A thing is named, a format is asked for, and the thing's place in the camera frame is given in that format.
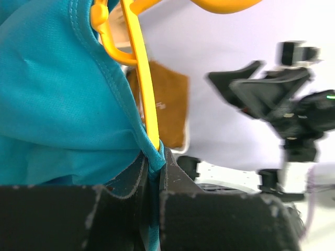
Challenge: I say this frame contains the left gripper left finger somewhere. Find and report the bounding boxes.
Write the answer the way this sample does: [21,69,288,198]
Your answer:
[1,155,150,251]

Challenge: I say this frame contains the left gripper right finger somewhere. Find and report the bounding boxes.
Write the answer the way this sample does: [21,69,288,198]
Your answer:
[159,149,300,251]

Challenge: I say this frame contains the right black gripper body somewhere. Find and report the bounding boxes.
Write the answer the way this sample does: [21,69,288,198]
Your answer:
[207,61,334,162]

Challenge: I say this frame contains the teal t shirt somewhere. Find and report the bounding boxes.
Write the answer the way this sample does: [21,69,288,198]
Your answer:
[1,1,165,250]

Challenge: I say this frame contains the yellow plastic hanger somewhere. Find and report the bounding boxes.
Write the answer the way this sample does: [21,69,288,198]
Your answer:
[88,0,264,152]

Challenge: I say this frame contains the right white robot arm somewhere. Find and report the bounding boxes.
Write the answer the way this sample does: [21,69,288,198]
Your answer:
[177,61,334,202]

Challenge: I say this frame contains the brown trousers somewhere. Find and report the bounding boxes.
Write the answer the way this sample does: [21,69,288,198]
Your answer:
[127,60,191,150]

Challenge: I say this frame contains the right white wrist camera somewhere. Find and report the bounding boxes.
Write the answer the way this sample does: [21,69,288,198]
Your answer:
[277,40,321,68]

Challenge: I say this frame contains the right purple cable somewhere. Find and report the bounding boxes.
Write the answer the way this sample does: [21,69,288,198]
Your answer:
[298,167,319,241]

